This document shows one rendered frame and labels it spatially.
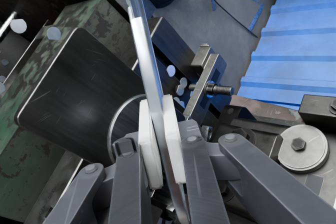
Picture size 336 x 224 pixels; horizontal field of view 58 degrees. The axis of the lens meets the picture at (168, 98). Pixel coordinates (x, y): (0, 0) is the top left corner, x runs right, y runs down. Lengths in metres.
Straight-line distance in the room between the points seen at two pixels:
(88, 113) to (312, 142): 0.27
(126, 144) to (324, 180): 0.26
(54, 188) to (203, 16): 1.45
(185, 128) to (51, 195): 0.38
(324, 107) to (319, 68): 1.62
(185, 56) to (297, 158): 0.34
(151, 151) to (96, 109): 0.26
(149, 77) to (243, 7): 1.99
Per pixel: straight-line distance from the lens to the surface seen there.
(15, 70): 0.86
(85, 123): 0.40
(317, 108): 0.36
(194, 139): 0.15
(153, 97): 0.18
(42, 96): 0.38
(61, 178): 0.53
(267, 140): 0.37
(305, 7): 2.33
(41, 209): 0.54
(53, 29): 0.53
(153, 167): 0.16
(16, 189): 0.54
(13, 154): 0.52
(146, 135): 0.16
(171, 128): 0.17
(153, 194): 0.51
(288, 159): 0.37
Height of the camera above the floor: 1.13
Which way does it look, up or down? 45 degrees down
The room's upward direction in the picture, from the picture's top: 98 degrees clockwise
